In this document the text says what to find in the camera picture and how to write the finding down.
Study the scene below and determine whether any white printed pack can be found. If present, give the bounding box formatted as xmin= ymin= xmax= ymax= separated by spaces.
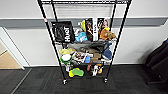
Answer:
xmin=71 ymin=51 xmax=88 ymax=65

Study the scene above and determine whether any small blue box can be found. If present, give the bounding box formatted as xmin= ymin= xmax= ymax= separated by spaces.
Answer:
xmin=83 ymin=55 xmax=92 ymax=65

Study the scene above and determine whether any brown cardboard boxes stack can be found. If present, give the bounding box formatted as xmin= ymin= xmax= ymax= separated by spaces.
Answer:
xmin=87 ymin=48 xmax=105 ymax=62

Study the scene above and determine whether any yellow bowl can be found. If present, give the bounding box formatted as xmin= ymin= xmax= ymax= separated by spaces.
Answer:
xmin=59 ymin=47 xmax=77 ymax=56

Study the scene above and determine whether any black tall box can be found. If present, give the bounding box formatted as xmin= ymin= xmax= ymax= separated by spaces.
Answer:
xmin=84 ymin=18 xmax=95 ymax=42

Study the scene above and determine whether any small orange item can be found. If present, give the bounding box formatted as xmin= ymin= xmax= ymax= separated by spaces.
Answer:
xmin=86 ymin=64 xmax=92 ymax=72

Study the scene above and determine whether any yellow slim pack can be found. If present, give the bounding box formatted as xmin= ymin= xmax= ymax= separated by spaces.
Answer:
xmin=81 ymin=19 xmax=87 ymax=32

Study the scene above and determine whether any orange plush toy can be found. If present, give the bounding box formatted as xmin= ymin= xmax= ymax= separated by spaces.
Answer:
xmin=99 ymin=28 xmax=111 ymax=41

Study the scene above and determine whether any blue and white bag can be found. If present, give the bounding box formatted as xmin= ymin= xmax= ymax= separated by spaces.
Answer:
xmin=101 ymin=41 xmax=115 ymax=62

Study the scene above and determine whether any black and white box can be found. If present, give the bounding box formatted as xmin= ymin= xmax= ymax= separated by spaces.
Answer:
xmin=91 ymin=63 xmax=101 ymax=75

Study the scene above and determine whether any yellow and green toy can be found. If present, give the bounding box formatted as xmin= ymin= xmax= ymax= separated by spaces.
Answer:
xmin=68 ymin=67 xmax=85 ymax=79

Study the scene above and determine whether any black Huel bag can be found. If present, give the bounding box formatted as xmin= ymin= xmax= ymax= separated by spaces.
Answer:
xmin=50 ymin=20 xmax=76 ymax=44

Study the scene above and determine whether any small yellow item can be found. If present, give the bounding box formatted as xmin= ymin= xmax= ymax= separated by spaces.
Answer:
xmin=98 ymin=66 xmax=105 ymax=75

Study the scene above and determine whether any box with photo print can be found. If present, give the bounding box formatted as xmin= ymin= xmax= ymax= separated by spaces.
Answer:
xmin=97 ymin=17 xmax=111 ymax=33

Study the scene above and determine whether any black chair cart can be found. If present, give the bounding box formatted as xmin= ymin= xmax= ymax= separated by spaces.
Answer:
xmin=144 ymin=37 xmax=168 ymax=85

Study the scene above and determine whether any black wire shelf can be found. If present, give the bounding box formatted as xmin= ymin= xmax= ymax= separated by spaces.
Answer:
xmin=37 ymin=0 xmax=133 ymax=85

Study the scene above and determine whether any long grey wall band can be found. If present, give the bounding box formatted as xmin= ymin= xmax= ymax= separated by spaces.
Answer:
xmin=0 ymin=16 xmax=168 ymax=30

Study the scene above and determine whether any white door frame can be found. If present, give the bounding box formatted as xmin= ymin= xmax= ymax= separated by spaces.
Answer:
xmin=0 ymin=26 xmax=26 ymax=71

